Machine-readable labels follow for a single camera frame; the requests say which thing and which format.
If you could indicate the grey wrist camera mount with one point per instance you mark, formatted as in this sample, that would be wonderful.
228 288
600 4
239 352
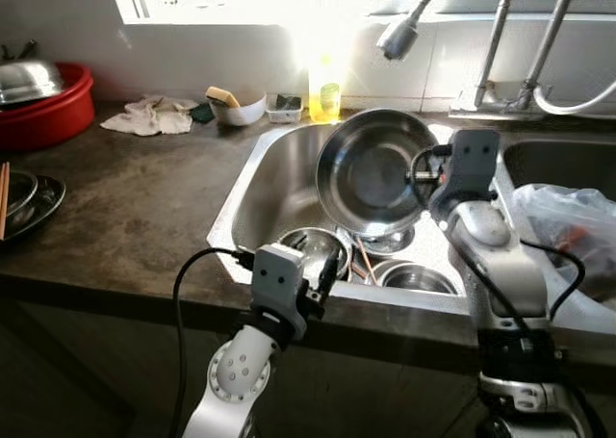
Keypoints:
277 279
474 164

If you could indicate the wide stainless steel dish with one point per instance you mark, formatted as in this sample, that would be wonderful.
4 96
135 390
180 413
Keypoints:
366 173

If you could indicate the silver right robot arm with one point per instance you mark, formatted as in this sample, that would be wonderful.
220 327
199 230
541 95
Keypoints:
491 255

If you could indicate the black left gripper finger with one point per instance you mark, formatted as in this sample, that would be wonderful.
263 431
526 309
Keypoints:
327 272

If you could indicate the brown wooden chopstick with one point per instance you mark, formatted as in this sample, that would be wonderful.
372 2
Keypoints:
4 202
361 265

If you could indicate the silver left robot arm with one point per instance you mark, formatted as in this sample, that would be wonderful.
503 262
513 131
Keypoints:
236 375

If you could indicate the chrome faucet pipe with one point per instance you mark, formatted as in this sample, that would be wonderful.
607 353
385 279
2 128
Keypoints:
496 43
549 43

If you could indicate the stainless steel double sink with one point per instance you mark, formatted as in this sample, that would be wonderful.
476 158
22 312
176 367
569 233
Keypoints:
279 178

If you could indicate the crumpled white cloth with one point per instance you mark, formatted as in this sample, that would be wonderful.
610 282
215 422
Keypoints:
149 118

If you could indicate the dark base cabinet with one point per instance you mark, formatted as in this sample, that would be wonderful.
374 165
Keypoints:
385 390

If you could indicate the stainless steel plate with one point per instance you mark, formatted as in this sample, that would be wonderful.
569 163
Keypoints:
53 202

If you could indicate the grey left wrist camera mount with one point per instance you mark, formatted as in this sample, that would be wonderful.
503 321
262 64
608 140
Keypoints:
277 279

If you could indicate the yellow dish soap bottle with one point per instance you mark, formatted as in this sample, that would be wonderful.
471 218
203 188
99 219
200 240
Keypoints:
325 101

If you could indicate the white ceramic bowl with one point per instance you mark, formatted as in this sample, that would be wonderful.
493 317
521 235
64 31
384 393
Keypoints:
241 113

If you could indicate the white window frame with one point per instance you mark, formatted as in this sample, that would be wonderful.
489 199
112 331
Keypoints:
602 3

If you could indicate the clear plastic bag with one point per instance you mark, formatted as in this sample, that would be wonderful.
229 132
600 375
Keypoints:
568 207

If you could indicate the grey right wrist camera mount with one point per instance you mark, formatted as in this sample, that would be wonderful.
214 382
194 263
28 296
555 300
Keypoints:
474 164

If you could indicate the yellow sponge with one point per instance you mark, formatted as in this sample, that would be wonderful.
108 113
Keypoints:
221 96

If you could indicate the red plastic basin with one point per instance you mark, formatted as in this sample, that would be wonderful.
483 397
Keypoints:
58 120

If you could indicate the small stainless steel bowl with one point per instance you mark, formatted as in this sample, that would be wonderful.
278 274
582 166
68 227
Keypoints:
303 250
390 243
24 195
414 279

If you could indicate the stainless steel lid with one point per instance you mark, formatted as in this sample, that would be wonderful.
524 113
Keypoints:
29 80

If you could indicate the grey faucet spray head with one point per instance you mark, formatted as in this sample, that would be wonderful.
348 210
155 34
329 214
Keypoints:
397 38

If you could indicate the green scouring pad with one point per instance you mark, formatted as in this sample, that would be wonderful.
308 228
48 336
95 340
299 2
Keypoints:
200 113

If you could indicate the small white plastic container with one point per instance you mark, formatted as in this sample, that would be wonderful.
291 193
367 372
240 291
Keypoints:
284 113

